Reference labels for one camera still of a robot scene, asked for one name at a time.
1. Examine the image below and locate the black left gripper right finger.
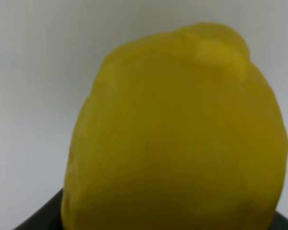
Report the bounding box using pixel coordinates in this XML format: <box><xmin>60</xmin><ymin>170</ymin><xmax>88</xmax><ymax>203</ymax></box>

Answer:
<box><xmin>270</xmin><ymin>212</ymin><xmax>288</xmax><ymax>230</ymax></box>

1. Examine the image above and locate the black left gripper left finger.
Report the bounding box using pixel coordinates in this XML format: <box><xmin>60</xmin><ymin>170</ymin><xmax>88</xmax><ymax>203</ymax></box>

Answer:
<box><xmin>14</xmin><ymin>189</ymin><xmax>63</xmax><ymax>230</ymax></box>

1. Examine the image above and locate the yellow lemon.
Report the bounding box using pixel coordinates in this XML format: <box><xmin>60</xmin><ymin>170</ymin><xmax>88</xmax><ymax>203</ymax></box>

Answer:
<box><xmin>61</xmin><ymin>23</ymin><xmax>288</xmax><ymax>230</ymax></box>

